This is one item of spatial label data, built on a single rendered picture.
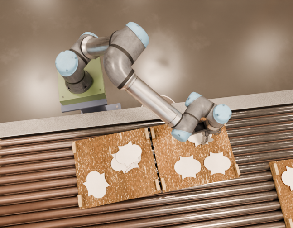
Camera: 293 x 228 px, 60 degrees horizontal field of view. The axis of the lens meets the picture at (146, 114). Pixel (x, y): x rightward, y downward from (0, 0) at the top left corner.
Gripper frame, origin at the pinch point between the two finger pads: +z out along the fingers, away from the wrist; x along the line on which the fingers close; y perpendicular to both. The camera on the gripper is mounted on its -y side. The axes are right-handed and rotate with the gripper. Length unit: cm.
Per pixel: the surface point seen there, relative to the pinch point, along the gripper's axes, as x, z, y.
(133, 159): -6.9, -0.9, -37.2
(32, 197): -16, 5, -90
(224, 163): -17.4, 0.1, 9.5
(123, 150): -1.6, -0.9, -41.5
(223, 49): 103, 90, 75
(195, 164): -15.1, 0.4, -5.6
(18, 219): -25, 5, -98
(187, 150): -7.3, 1.2, -7.9
